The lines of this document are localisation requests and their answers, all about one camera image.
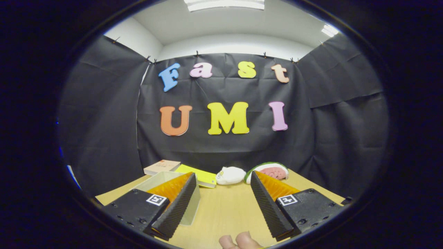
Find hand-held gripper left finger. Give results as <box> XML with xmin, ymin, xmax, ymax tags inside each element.
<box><xmin>102</xmin><ymin>172</ymin><xmax>197</xmax><ymax>241</ymax></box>

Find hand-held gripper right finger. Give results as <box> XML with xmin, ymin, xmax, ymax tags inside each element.
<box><xmin>250</xmin><ymin>170</ymin><xmax>346</xmax><ymax>242</ymax></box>

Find grey-green fabric storage box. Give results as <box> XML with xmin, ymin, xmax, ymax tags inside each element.
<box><xmin>133</xmin><ymin>171</ymin><xmax>201</xmax><ymax>226</ymax></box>

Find watermelon slice plush toy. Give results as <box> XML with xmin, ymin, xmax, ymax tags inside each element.
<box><xmin>244</xmin><ymin>162</ymin><xmax>289</xmax><ymax>184</ymax></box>

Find yellow book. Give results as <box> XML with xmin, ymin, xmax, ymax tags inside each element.
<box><xmin>175</xmin><ymin>164</ymin><xmax>217</xmax><ymax>188</ymax></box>

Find beige book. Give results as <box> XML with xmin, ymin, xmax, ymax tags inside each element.
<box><xmin>144</xmin><ymin>159</ymin><xmax>181</xmax><ymax>176</ymax></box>

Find white plush toy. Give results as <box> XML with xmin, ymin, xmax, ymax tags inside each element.
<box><xmin>216</xmin><ymin>166</ymin><xmax>247</xmax><ymax>185</ymax></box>

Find small ceiling light panel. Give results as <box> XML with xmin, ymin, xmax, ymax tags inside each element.
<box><xmin>321</xmin><ymin>24</ymin><xmax>340</xmax><ymax>38</ymax></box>

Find long ceiling light panel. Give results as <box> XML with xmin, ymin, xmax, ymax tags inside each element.
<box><xmin>183</xmin><ymin>0</ymin><xmax>265</xmax><ymax>12</ymax></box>

